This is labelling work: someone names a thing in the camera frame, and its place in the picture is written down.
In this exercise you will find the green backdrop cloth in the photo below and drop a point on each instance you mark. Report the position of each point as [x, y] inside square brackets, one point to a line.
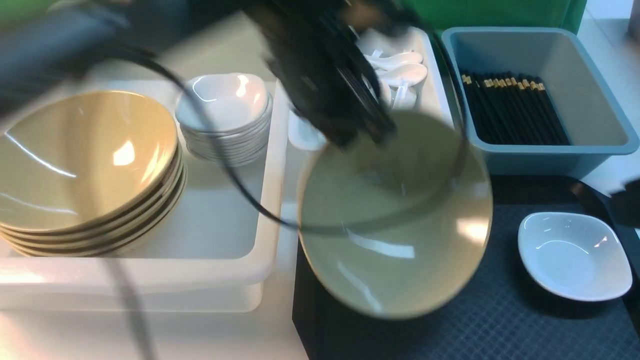
[444, 14]

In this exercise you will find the black serving tray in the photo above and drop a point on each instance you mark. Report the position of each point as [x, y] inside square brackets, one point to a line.
[502, 314]

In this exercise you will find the black chopsticks bundle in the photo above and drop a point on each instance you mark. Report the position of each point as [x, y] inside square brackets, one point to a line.
[513, 109]

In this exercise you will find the white sauce dish stack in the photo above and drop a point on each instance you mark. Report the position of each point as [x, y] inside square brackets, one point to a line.
[241, 148]

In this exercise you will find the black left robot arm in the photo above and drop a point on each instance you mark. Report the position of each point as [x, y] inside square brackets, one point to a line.
[40, 51]

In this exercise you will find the stacked yellow bowl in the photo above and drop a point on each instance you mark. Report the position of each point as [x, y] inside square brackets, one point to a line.
[111, 235]
[107, 248]
[83, 158]
[128, 214]

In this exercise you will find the white soup spoons pile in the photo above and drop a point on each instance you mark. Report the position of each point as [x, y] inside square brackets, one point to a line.
[399, 70]

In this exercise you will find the large white plastic tub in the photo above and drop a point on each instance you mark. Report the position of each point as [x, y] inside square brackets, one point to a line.
[213, 253]

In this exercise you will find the blue-grey chopstick bin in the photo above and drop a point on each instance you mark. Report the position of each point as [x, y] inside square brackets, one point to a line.
[595, 122]

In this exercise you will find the white spoon bin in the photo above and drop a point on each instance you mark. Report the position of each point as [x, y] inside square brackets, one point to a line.
[427, 95]

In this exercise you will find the top stacked yellow bowl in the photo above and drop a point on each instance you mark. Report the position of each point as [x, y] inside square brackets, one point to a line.
[83, 158]

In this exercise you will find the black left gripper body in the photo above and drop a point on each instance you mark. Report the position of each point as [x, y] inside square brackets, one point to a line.
[313, 52]

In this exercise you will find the yellow noodle bowl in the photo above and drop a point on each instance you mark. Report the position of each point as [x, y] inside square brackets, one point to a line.
[396, 231]

